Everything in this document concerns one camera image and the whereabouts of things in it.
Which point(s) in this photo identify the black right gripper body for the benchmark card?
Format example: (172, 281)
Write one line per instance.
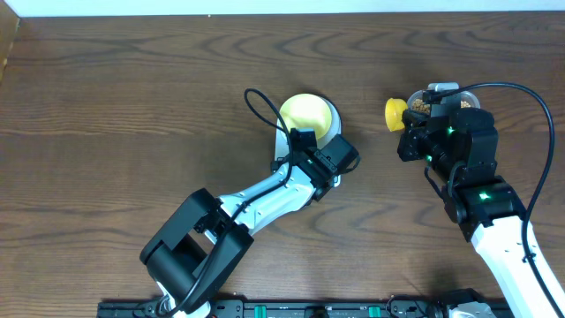
(416, 144)

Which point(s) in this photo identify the yellow measuring scoop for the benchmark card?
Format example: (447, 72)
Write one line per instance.
(394, 110)

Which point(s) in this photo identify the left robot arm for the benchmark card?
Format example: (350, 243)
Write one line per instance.
(199, 246)

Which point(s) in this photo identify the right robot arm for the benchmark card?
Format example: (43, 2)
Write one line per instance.
(460, 146)

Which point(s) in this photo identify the white digital kitchen scale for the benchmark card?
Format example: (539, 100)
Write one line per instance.
(335, 128)

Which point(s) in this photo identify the pale yellow plastic bowl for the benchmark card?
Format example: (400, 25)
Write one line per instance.
(307, 111)

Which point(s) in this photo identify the pile of soybeans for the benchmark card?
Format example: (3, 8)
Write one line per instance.
(419, 106)

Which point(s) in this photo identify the clear plastic container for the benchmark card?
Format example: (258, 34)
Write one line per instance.
(446, 86)

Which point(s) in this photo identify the cardboard panel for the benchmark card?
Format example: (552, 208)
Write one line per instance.
(9, 26)

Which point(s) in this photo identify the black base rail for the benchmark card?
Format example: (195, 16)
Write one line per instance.
(458, 303)

